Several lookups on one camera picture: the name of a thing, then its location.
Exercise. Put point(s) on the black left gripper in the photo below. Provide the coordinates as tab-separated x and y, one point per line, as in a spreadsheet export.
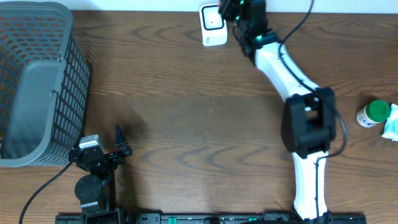
124	151

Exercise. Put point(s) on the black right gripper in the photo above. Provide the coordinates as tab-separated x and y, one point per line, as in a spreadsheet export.
226	7

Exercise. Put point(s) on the green lidded jar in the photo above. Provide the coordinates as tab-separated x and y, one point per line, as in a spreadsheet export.
373	113

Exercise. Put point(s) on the light blue tissue packet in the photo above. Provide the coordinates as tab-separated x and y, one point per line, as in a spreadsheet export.
390	127

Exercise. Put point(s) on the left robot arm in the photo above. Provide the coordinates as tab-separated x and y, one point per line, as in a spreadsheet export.
97	190

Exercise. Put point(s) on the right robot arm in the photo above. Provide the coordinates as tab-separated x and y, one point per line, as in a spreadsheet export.
308	123

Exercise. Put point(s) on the white barcode scanner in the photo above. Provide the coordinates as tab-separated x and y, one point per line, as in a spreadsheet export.
213	27

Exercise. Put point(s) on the grey plastic mesh basket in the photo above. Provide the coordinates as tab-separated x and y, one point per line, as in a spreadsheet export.
45	81

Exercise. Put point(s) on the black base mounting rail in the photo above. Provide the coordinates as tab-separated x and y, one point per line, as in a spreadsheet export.
156	218

